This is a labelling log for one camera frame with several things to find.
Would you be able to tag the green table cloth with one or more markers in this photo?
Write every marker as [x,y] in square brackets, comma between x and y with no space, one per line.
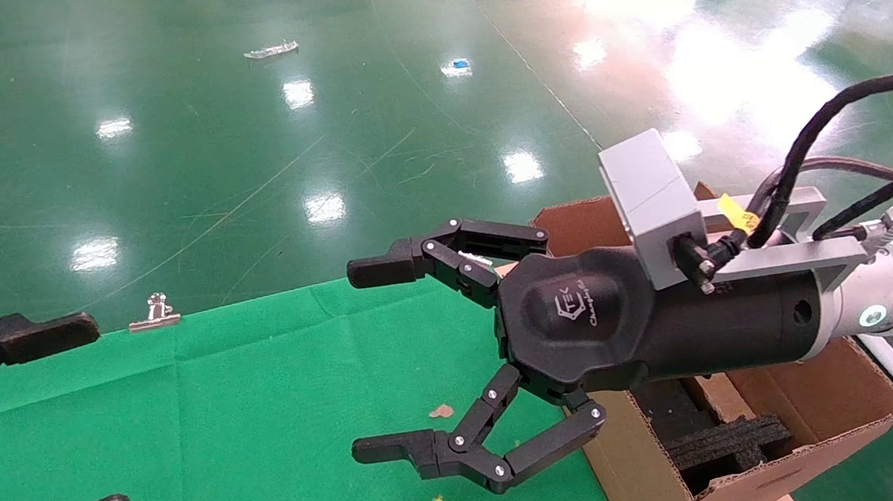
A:
[226,440]

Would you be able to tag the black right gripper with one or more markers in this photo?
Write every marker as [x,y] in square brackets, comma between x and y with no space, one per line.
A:
[612,324]

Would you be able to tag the black foam block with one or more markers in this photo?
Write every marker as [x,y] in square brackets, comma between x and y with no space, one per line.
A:
[724,445]

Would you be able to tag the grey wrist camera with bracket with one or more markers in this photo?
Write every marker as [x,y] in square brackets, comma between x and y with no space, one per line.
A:
[652,196]

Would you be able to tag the small blue floor item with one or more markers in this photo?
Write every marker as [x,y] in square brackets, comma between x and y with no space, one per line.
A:
[460,63]

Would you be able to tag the large open cardboard carton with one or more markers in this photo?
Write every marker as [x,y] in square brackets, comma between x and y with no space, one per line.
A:
[636,479]

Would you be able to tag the small cardboard scrap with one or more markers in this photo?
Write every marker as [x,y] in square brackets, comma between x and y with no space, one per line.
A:
[440,411]

